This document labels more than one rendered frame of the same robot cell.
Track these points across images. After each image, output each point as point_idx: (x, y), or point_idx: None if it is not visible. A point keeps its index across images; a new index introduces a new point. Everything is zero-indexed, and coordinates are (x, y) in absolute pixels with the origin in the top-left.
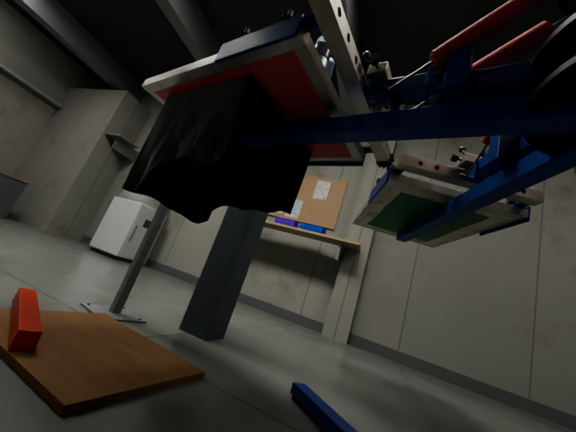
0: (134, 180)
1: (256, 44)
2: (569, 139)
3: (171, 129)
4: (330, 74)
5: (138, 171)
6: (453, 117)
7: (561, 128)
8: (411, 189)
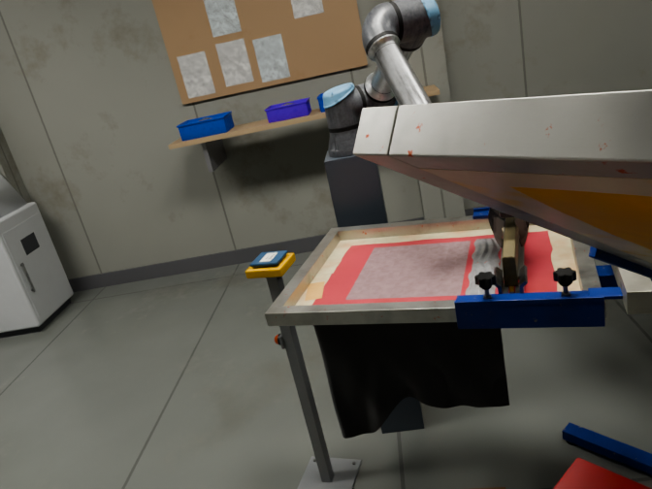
0: (355, 425)
1: (538, 324)
2: None
3: (377, 368)
4: (438, 32)
5: (353, 415)
6: None
7: None
8: None
